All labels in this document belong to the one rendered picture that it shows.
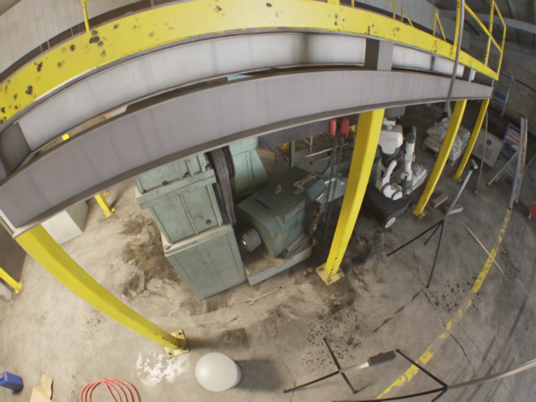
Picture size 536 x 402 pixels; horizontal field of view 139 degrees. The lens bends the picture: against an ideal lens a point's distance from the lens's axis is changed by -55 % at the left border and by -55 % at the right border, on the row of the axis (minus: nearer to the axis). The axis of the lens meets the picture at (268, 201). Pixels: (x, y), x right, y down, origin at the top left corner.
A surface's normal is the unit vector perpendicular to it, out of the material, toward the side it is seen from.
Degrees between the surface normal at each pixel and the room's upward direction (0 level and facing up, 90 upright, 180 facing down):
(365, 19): 90
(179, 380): 0
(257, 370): 0
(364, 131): 90
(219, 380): 1
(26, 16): 90
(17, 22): 90
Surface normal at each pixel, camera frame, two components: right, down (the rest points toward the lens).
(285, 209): -0.06, -0.73
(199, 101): 0.46, 0.59
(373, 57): -0.89, 0.35
